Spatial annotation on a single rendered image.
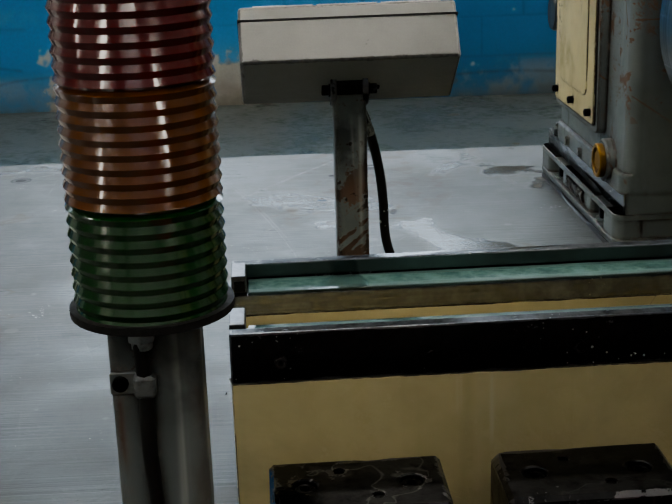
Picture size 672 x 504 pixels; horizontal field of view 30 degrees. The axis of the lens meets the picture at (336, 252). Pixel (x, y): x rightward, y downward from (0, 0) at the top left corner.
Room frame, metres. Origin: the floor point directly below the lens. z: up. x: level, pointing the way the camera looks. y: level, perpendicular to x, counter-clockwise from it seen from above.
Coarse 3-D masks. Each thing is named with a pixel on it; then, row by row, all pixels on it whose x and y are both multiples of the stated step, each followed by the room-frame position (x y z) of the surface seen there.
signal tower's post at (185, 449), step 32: (192, 320) 0.44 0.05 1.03; (128, 352) 0.45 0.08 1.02; (160, 352) 0.45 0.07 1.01; (192, 352) 0.45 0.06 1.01; (128, 384) 0.45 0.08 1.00; (160, 384) 0.45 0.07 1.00; (192, 384) 0.45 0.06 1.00; (128, 416) 0.45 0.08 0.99; (160, 416) 0.45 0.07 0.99; (192, 416) 0.45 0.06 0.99; (128, 448) 0.45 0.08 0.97; (160, 448) 0.45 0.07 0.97; (192, 448) 0.45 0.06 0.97; (128, 480) 0.45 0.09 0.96; (160, 480) 0.45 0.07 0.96; (192, 480) 0.45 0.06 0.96
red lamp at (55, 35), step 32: (64, 0) 0.44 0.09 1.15; (96, 0) 0.43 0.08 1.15; (128, 0) 0.43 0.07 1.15; (160, 0) 0.44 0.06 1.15; (192, 0) 0.45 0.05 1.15; (64, 32) 0.44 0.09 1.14; (96, 32) 0.43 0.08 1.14; (128, 32) 0.43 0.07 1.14; (160, 32) 0.44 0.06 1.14; (192, 32) 0.44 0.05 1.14; (64, 64) 0.44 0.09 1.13; (96, 64) 0.43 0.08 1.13; (128, 64) 0.43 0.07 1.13; (160, 64) 0.44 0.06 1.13; (192, 64) 0.44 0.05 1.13
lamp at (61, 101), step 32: (64, 96) 0.44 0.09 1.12; (96, 96) 0.43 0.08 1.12; (128, 96) 0.43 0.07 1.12; (160, 96) 0.43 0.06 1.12; (192, 96) 0.44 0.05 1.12; (64, 128) 0.45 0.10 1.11; (96, 128) 0.43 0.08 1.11; (128, 128) 0.43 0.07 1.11; (160, 128) 0.44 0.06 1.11; (192, 128) 0.44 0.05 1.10; (64, 160) 0.45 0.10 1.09; (96, 160) 0.44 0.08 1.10; (128, 160) 0.43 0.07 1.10; (160, 160) 0.44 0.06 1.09; (192, 160) 0.44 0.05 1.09; (96, 192) 0.44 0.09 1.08; (128, 192) 0.43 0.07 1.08; (160, 192) 0.43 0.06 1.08; (192, 192) 0.44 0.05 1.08
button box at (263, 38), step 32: (416, 0) 0.99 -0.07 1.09; (448, 0) 0.99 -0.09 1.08; (256, 32) 0.97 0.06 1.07; (288, 32) 0.97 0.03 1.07; (320, 32) 0.97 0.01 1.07; (352, 32) 0.97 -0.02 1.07; (384, 32) 0.97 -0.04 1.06; (416, 32) 0.97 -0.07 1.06; (448, 32) 0.97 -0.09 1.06; (256, 64) 0.95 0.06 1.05; (288, 64) 0.96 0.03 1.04; (320, 64) 0.96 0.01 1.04; (352, 64) 0.96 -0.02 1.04; (384, 64) 0.96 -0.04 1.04; (416, 64) 0.97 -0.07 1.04; (448, 64) 0.97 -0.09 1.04; (256, 96) 0.99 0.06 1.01; (288, 96) 1.00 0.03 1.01; (320, 96) 1.00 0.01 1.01; (384, 96) 1.01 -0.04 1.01; (416, 96) 1.01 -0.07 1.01
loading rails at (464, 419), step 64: (384, 256) 0.83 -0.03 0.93; (448, 256) 0.83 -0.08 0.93; (512, 256) 0.83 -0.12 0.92; (576, 256) 0.84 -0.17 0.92; (640, 256) 0.84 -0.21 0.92; (256, 320) 0.79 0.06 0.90; (320, 320) 0.80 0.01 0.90; (384, 320) 0.73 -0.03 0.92; (448, 320) 0.70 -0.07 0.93; (512, 320) 0.70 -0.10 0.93; (576, 320) 0.70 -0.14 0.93; (640, 320) 0.71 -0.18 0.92; (256, 384) 0.69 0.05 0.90; (320, 384) 0.69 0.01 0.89; (384, 384) 0.70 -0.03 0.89; (448, 384) 0.70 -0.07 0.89; (512, 384) 0.70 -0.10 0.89; (576, 384) 0.70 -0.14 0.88; (640, 384) 0.71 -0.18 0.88; (256, 448) 0.69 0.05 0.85; (320, 448) 0.69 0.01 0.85; (384, 448) 0.70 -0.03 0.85; (448, 448) 0.70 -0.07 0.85; (512, 448) 0.70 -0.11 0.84
